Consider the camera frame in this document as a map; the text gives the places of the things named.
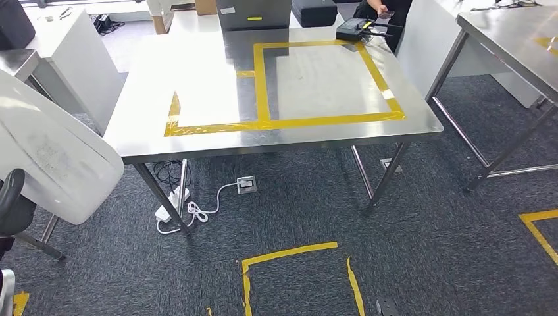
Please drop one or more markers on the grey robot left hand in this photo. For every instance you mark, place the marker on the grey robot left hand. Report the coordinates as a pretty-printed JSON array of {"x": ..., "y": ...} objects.
[{"x": 13, "y": 218}]

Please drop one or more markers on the white plastic shell part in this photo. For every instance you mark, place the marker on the white plastic shell part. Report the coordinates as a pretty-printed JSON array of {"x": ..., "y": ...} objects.
[{"x": 56, "y": 152}]

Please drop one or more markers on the stainless steel workbench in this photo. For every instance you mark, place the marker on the stainless steel workbench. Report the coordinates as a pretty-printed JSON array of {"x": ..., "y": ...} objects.
[{"x": 209, "y": 87}]

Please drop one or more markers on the white power strip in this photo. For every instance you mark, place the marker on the white power strip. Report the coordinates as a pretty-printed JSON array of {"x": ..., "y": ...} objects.
[{"x": 163, "y": 213}]

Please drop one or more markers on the white desk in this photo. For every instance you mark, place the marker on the white desk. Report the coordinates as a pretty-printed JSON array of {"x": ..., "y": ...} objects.
[
  {"x": 427, "y": 39},
  {"x": 78, "y": 74}
]

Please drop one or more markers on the black bulky bag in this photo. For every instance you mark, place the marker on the black bulky bag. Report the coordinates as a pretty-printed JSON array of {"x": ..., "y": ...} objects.
[{"x": 15, "y": 24}]

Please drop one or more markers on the steel floor socket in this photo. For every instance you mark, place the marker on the steel floor socket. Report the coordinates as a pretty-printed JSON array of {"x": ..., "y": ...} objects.
[
  {"x": 388, "y": 163},
  {"x": 246, "y": 185}
]

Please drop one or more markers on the black tablet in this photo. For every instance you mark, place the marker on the black tablet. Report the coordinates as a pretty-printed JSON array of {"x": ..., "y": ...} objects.
[{"x": 183, "y": 7}]

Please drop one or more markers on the cardboard box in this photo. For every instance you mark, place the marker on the cardboard box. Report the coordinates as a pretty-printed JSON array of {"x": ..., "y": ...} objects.
[{"x": 205, "y": 6}]

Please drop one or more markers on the grey laptop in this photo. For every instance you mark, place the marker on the grey laptop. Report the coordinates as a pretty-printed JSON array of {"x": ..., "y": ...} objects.
[{"x": 253, "y": 13}]

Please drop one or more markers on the black hard case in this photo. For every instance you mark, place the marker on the black hard case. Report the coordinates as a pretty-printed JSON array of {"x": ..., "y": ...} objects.
[{"x": 314, "y": 13}]

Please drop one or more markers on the black remote controller with antennas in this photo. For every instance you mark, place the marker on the black remote controller with antennas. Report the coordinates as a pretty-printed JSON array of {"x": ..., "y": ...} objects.
[{"x": 348, "y": 30}]

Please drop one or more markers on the stainless steel table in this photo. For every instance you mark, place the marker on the stainless steel table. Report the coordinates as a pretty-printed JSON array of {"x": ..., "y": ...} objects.
[{"x": 510, "y": 39}]

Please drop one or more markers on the black right wrist bracket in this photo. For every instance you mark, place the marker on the black right wrist bracket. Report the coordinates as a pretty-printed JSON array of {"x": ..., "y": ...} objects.
[{"x": 387, "y": 307}]

